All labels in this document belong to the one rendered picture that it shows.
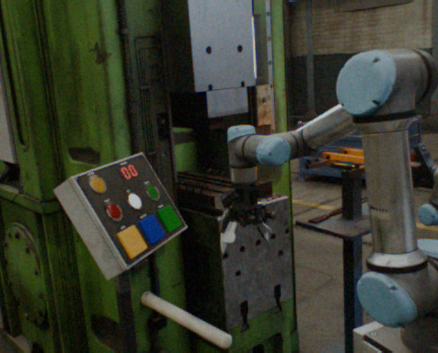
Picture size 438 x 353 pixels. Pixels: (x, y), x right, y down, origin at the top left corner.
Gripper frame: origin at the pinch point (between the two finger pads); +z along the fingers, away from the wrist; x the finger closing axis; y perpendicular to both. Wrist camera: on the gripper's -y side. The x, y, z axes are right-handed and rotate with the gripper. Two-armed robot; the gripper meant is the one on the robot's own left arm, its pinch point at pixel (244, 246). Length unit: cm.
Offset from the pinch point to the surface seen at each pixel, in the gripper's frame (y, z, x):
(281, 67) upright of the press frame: -69, -49, 62
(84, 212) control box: -8.1, -17.0, -42.1
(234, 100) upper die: -44, -39, 24
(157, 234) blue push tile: -10.8, -5.7, -22.1
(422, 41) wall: -528, -63, 677
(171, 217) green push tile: -18.1, -7.5, -14.6
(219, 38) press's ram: -43, -61, 19
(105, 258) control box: -4.3, -4.8, -39.1
